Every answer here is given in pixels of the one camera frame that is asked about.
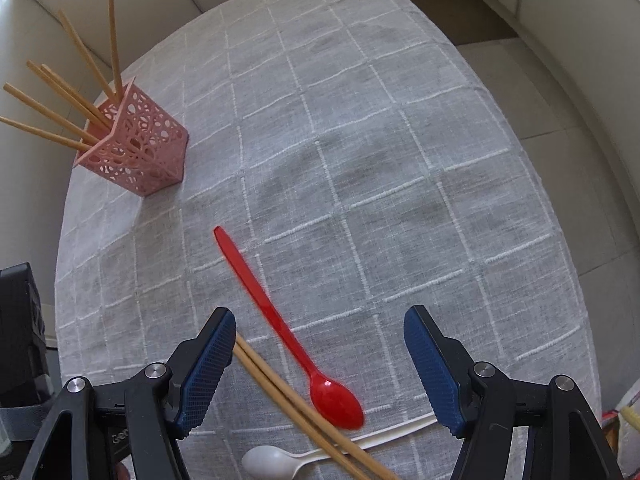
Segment white plastic spoon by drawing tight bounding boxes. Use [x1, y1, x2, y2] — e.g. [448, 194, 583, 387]
[241, 410, 442, 480]

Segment long wooden chopstick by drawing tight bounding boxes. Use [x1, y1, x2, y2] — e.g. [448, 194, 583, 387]
[235, 334, 399, 480]

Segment short visible wooden chopstick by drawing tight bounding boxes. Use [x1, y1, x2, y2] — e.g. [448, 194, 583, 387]
[233, 344, 370, 480]

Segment wooden chopstick pile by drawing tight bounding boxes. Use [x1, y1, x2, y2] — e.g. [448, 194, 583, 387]
[3, 82, 99, 145]
[26, 60, 111, 133]
[58, 10, 119, 105]

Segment snack packages in basket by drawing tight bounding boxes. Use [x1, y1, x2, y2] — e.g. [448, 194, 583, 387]
[603, 382, 640, 479]

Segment pink perforated utensil holder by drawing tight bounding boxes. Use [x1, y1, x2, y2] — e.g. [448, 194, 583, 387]
[74, 80, 189, 197]

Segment grey checked tablecloth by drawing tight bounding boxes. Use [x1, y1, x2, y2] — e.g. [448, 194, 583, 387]
[54, 0, 601, 480]

